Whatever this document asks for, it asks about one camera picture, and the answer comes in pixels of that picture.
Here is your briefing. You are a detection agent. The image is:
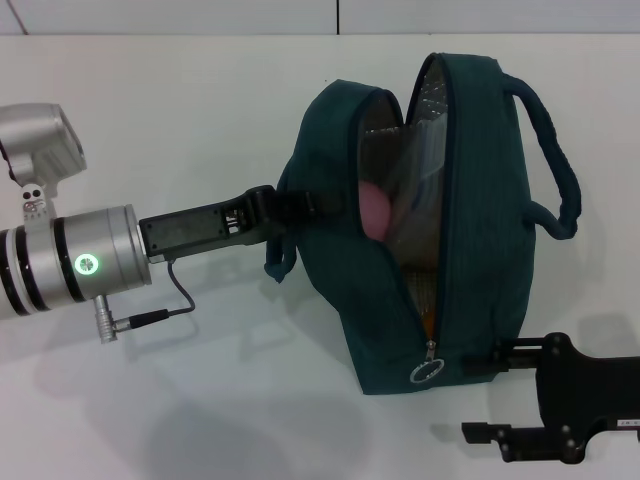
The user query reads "clear blue-rimmed food container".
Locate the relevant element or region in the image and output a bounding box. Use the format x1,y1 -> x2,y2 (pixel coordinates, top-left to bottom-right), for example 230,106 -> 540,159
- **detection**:
387,122 -> 450,261

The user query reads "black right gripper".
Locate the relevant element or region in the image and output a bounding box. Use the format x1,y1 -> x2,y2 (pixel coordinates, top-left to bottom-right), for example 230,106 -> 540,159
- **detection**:
460,333 -> 640,464

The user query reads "pink toy peach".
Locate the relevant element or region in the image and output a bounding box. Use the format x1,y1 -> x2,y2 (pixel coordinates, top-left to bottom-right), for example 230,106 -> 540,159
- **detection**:
357,180 -> 396,242

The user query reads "dark teal lunch bag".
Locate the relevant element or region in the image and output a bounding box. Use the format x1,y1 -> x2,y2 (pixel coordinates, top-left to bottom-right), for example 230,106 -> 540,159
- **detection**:
263,52 -> 584,396

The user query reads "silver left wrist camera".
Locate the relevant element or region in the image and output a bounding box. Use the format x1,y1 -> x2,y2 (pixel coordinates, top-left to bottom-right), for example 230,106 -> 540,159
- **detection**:
0,102 -> 89,222

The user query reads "left arm grey cable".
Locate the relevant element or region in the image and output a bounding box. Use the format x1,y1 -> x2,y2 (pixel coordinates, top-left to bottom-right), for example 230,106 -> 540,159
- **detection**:
94,257 -> 196,345

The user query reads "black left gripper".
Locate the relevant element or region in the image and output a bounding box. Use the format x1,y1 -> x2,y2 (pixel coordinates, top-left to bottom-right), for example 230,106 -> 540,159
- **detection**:
138,184 -> 351,264

